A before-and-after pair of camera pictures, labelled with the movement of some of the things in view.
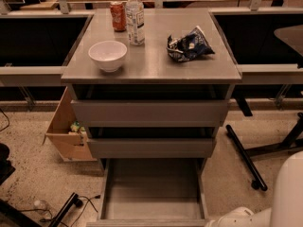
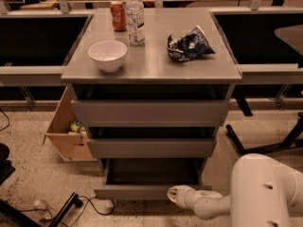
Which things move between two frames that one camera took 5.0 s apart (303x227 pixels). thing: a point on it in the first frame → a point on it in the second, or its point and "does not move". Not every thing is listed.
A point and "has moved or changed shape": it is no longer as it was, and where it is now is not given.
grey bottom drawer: [152, 192] has moved or changed shape
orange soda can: [118, 15] does not move
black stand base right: [287, 144] does not move
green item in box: [77, 128] does not move
